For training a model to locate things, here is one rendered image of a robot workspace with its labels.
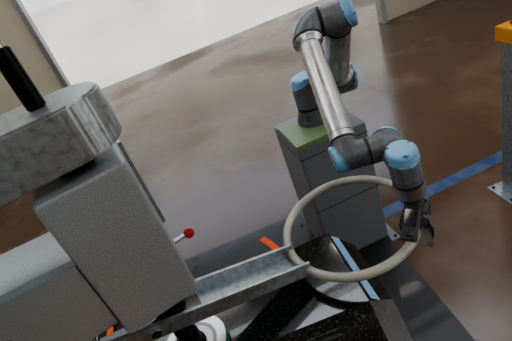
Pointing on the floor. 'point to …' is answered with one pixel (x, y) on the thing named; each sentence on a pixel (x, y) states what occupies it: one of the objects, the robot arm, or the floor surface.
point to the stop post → (504, 33)
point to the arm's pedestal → (372, 195)
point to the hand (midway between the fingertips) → (420, 244)
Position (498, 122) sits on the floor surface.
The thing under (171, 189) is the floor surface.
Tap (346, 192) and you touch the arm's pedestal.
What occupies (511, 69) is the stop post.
